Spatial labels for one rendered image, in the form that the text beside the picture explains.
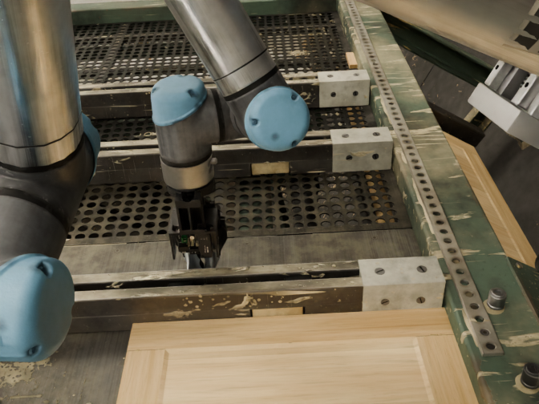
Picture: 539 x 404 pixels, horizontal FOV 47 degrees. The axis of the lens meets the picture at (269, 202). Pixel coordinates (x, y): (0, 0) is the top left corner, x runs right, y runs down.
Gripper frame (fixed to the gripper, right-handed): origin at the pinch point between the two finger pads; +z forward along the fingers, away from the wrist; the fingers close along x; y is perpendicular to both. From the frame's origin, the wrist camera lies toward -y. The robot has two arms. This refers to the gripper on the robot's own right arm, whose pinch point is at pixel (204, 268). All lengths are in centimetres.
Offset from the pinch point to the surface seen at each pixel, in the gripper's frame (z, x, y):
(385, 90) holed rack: -2, 41, -59
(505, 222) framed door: 44, 80, -62
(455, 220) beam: -2.7, 44.2, -6.3
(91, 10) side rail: 0, -46, -133
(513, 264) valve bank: -3, 50, 6
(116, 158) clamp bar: -3.6, -19.6, -31.1
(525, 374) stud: -6, 43, 29
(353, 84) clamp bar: -3, 33, -61
